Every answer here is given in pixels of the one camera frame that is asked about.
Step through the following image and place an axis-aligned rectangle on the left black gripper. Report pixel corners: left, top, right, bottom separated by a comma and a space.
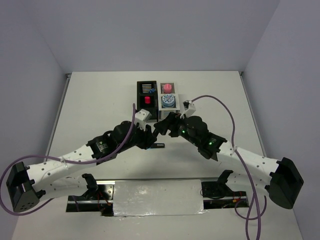
117, 121, 157, 153

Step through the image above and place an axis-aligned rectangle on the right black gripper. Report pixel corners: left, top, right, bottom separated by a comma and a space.
153, 111, 200, 147

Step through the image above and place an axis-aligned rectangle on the blue highlighter marker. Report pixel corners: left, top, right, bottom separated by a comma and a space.
148, 142, 166, 149

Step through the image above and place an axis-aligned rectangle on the pink highlighter marker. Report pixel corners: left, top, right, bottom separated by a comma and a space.
144, 96, 151, 105

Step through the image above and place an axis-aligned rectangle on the pink cylindrical tube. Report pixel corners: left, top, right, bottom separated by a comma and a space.
162, 83, 174, 94

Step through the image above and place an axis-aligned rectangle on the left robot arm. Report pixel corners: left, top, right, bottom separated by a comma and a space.
0, 121, 159, 216

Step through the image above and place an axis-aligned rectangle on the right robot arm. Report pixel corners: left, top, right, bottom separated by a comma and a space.
154, 112, 304, 209

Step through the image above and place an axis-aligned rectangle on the white organizer container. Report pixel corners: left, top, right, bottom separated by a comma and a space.
157, 82, 180, 121

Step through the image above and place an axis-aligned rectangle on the black organizer container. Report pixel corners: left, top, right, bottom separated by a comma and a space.
136, 80, 159, 122

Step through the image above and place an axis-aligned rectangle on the silver tape cover panel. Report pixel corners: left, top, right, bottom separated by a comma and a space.
113, 179, 205, 217

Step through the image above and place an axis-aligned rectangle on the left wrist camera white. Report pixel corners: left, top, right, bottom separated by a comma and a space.
134, 109, 151, 131

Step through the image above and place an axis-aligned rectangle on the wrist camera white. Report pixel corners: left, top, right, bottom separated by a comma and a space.
180, 100, 196, 119
134, 109, 151, 131

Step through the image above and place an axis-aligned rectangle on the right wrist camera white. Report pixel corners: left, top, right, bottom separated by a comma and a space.
180, 100, 196, 119

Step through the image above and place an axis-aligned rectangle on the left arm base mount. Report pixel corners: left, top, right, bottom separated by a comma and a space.
65, 173, 116, 217

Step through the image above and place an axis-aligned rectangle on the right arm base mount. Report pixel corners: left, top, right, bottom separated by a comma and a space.
199, 178, 249, 210

